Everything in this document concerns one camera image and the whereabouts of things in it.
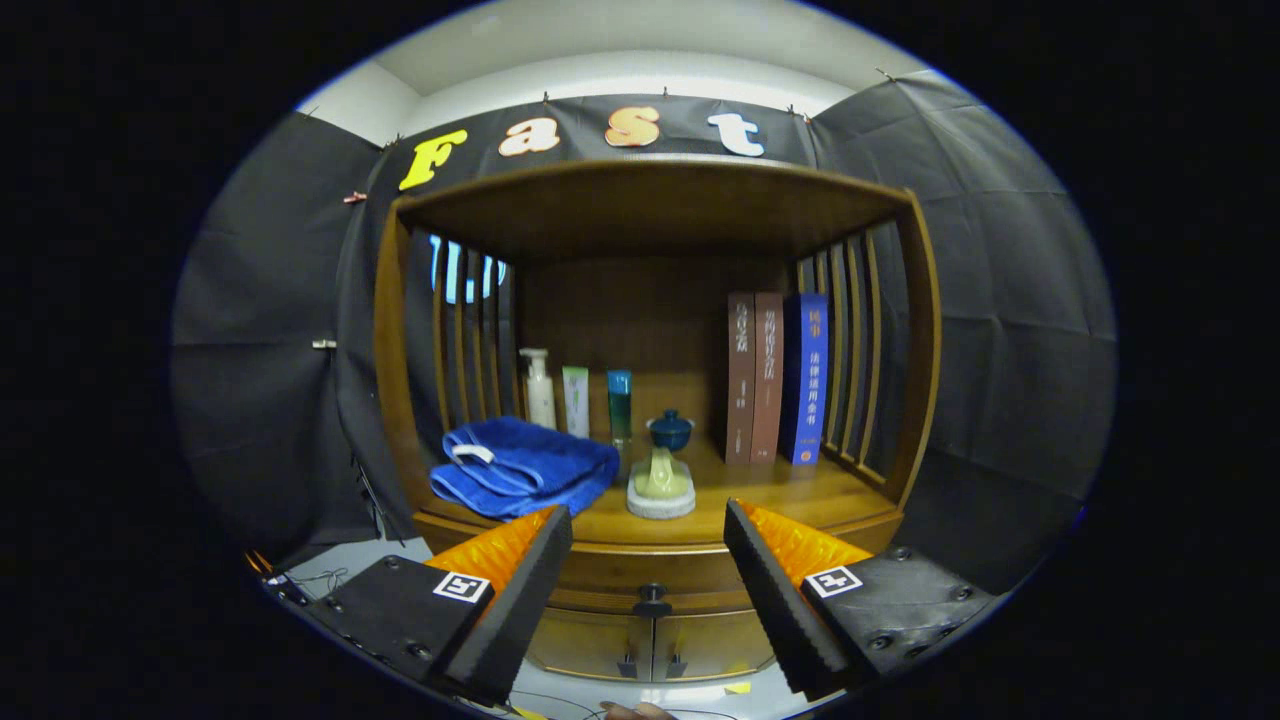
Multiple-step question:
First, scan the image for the blue folded towel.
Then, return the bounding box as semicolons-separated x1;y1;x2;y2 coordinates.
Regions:
430;416;621;521

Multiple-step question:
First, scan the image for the white green tube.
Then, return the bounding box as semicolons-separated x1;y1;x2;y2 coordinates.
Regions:
562;366;591;439

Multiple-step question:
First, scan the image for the blue teal bottle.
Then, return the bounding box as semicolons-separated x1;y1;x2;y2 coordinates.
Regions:
607;370;633;446

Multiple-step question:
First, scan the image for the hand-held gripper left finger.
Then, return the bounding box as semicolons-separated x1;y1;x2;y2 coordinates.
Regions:
295;505;574;706

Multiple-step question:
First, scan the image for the wooden cabinet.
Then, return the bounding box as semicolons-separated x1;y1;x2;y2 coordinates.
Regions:
373;158;943;686

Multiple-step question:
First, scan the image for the blue lidded cup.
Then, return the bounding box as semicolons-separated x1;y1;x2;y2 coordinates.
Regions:
646;409;695;453

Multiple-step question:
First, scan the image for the blue book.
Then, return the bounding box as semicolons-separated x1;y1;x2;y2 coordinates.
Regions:
779;292;830;467

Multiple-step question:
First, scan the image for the reddish brown book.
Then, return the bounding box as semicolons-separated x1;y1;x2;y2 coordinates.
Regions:
750;292;785;464

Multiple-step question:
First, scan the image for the wooden cabinet door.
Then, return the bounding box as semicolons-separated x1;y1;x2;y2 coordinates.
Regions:
652;610;776;681
527;608;656;683

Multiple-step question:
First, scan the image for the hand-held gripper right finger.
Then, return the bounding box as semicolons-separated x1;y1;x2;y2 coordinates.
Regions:
722;498;1001;701

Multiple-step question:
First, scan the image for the wooden countertop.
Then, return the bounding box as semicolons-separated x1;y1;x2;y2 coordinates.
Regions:
412;440;906;549

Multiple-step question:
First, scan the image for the white pump bottle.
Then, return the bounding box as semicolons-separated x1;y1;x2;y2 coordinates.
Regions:
518;347;558;431

